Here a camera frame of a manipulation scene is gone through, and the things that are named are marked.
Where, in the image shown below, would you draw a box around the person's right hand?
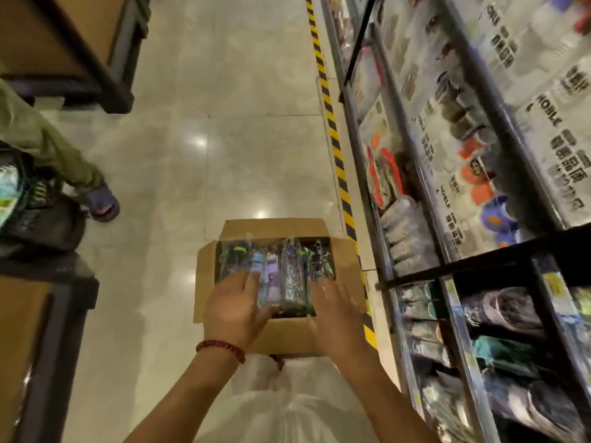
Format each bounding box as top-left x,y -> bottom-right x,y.
306,276 -> 375,365

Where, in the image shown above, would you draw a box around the person's left hand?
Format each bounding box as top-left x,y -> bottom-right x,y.
203,269 -> 280,354

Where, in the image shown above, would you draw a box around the brown cardboard box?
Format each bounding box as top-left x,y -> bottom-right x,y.
193,218 -> 368,358

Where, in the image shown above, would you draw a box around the bottles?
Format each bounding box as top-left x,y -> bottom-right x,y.
217,234 -> 336,319

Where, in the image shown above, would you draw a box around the black metal store shelving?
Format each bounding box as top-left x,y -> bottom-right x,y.
318,0 -> 591,443

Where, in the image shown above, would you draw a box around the person's right forearm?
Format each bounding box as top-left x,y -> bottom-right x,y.
334,354 -> 440,443

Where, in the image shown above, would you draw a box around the person's left forearm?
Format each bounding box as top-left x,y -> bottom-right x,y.
123,348 -> 246,443

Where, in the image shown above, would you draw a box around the person's light grey trousers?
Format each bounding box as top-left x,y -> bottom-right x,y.
193,354 -> 379,443

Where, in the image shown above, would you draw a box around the pile of clear bagged goods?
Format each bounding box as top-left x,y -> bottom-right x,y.
380,196 -> 440,277

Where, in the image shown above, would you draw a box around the red white bagged item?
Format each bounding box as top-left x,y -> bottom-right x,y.
364,145 -> 407,213

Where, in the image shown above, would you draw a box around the dark plastic shopping basket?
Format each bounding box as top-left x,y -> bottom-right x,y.
0,147 -> 87,254

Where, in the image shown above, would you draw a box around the red bead bracelet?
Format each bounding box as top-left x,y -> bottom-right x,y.
195,340 -> 247,365

